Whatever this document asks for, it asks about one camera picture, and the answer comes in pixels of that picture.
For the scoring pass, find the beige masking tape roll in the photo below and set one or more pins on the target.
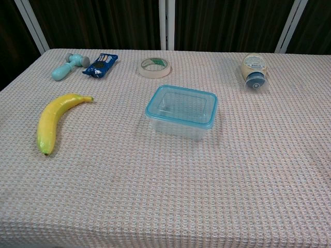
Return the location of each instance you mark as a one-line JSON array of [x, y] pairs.
[[152, 75]]

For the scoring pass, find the pink waffle-weave tablecloth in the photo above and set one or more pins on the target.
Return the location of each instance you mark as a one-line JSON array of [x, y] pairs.
[[165, 180]]

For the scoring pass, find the blue cookie pack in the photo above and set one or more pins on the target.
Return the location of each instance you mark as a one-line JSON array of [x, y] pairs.
[[99, 65]]

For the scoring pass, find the white frame post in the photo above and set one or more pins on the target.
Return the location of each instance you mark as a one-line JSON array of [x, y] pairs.
[[163, 25], [289, 28], [33, 28]]

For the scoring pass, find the dark pleated curtain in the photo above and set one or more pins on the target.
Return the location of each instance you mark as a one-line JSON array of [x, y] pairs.
[[103, 23]]

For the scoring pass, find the translucent light-blue plastic container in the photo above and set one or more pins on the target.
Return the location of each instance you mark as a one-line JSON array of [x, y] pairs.
[[178, 130]]

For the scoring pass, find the mayonnaise squeeze bottle, blue cap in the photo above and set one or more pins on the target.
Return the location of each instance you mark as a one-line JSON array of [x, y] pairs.
[[253, 67]]

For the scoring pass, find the yellow banana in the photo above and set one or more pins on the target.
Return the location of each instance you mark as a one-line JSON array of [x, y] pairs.
[[49, 121]]

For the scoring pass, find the light blue toy hammer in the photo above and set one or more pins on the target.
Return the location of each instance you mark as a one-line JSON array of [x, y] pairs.
[[62, 71]]

